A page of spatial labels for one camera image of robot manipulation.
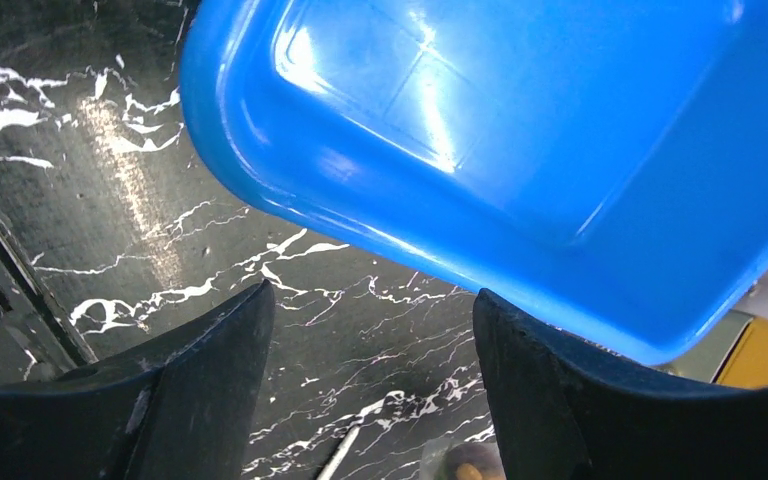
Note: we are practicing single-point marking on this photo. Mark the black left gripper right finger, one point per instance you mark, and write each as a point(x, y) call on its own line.
point(563, 408)

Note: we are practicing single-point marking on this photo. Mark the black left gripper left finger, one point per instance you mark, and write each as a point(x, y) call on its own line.
point(178, 406)

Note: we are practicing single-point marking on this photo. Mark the brown longan bunch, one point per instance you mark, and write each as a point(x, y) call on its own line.
point(467, 471)

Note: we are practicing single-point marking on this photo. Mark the blue plastic bin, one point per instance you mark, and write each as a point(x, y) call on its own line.
point(602, 165)

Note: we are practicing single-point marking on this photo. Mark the clear zip top bag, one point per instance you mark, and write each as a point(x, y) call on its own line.
point(441, 456)

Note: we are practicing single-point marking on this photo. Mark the black and white pen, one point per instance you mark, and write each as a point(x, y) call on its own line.
point(339, 455)

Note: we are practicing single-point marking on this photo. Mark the aluminium frame rail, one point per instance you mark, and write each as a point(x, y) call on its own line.
point(34, 344)

